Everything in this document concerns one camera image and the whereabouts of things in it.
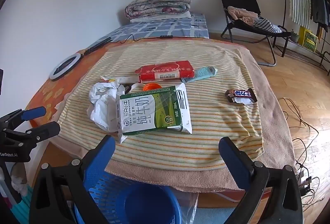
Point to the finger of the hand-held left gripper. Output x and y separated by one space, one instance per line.
33 113
38 132

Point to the white plastic bag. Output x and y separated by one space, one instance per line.
103 105

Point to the yellow red wrapper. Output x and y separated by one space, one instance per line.
109 79

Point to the blue plastic basket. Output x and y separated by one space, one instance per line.
144 203

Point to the orange plastic lid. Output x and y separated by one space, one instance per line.
152 86

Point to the pink garment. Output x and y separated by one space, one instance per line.
239 14

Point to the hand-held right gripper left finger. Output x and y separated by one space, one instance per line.
100 159

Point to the yellow crate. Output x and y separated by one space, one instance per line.
308 38

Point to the blue checked bed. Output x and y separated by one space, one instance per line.
167 28

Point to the striped yellow towel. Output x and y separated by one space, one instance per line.
206 131

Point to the light blue wrapper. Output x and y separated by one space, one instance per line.
203 72

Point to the green white milk carton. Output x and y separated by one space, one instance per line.
154 110

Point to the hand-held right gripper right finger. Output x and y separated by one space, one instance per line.
232 159

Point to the hanging dark garment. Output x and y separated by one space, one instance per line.
318 5

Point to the folded floral quilt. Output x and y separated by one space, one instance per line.
157 3

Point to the red plastic wrapper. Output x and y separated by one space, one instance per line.
165 69

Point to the power strip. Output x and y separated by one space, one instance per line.
305 181

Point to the teal garment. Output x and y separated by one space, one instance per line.
22 209

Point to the striped garment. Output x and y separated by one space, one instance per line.
268 27

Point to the beige towel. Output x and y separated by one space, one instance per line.
273 123

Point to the orange tablecloth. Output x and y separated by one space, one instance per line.
46 92

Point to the brown chocolate bar wrapper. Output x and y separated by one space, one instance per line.
241 95

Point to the clear plastic bag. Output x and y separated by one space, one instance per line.
187 206

